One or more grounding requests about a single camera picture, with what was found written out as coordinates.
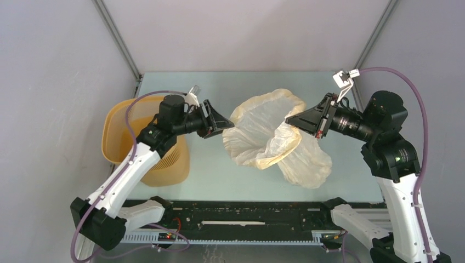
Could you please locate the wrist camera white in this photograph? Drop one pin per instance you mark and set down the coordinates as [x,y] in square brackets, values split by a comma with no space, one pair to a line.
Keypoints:
[191,97]
[345,81]

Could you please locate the small circuit board with leds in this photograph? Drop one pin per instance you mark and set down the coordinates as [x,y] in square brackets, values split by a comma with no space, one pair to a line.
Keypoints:
[166,237]

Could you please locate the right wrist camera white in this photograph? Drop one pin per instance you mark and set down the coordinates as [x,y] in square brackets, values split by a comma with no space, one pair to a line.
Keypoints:
[345,81]

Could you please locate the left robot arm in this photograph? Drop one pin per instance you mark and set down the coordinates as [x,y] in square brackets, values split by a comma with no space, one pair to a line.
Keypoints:
[101,217]

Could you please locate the translucent cream trash bag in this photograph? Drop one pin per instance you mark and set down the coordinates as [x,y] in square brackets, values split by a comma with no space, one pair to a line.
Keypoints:
[261,138]

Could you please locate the aluminium corner frame post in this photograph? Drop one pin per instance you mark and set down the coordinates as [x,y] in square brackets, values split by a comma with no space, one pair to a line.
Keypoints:
[377,31]
[115,34]

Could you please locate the aluminium corner frame post right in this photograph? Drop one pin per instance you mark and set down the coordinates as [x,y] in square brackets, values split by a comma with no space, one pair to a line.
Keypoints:
[377,31]

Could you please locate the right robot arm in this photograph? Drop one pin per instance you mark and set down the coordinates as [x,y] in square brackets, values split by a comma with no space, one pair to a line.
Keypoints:
[393,161]

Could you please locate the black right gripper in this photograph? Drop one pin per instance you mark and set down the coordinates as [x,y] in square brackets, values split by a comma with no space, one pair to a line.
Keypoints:
[314,120]

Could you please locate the aluminium corner frame post left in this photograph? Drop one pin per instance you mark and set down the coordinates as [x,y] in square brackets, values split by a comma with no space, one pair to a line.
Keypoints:
[115,34]

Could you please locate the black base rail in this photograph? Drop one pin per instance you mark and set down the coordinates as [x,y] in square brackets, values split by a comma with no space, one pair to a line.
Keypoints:
[263,221]

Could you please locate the white slotted cable duct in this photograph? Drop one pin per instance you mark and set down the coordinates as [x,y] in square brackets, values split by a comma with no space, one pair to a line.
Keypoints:
[150,237]

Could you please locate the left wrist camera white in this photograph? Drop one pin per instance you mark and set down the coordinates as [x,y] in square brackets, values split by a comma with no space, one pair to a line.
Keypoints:
[191,97]

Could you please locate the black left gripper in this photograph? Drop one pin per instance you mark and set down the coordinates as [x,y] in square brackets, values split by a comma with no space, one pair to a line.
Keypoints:
[214,123]

